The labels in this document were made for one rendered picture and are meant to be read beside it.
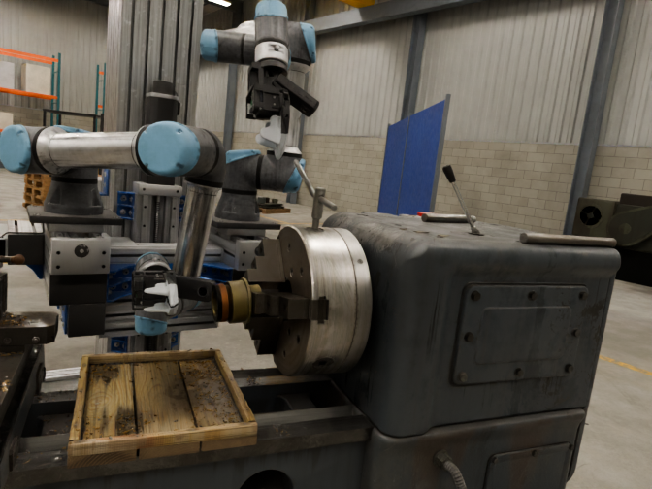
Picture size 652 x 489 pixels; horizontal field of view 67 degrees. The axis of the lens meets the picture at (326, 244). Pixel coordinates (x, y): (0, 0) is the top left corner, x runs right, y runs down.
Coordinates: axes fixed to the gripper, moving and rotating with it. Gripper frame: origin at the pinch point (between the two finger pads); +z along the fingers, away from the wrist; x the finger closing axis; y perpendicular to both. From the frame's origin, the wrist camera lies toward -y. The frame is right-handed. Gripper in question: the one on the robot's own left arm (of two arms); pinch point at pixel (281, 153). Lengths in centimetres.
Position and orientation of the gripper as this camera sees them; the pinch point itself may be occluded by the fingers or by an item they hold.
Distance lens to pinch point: 110.9
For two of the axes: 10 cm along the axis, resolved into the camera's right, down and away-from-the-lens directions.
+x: 4.0, -1.6, -9.0
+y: -9.2, -0.4, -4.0
